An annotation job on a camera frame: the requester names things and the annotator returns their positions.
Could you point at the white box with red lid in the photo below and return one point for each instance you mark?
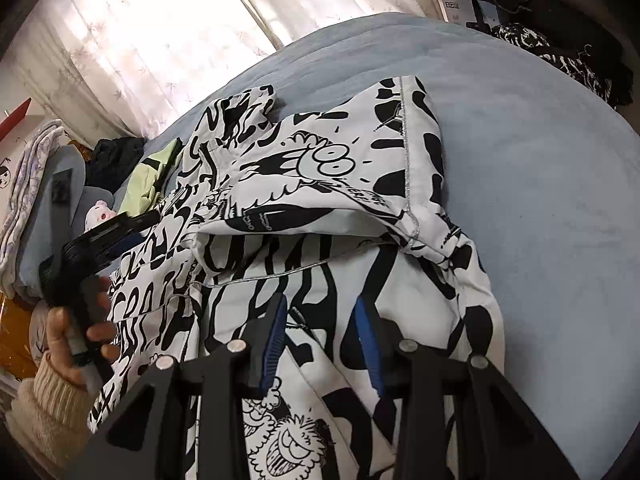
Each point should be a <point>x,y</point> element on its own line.
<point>17,127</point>

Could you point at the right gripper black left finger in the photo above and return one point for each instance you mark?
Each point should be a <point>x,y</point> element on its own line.
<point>145,436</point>

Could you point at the black fluffy garment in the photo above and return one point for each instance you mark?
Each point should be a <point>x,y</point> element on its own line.
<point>113,161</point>

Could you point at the black white clothes pile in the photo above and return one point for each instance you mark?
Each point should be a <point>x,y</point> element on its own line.
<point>612,81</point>

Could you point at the cream knit sleeve forearm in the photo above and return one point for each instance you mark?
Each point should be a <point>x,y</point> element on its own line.
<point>49,420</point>

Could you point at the green and black folded garment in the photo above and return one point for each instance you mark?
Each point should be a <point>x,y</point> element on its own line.
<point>146,182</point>

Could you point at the purple floral folded quilt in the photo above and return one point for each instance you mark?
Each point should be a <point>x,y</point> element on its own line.
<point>23,194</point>

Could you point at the black white graffiti print garment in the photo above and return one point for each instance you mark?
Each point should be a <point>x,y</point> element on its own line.
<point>321,208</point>

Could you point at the white floral curtain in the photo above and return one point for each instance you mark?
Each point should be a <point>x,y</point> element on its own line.
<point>110,68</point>

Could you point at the person's left hand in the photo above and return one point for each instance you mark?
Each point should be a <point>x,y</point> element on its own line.
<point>60,357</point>

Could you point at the pink white plush toy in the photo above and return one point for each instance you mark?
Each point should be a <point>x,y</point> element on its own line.
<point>97,214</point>

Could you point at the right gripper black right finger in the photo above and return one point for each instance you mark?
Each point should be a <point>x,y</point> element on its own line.
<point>445,402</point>

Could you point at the blue-grey bed cover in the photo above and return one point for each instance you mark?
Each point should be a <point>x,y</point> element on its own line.
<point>540,174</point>

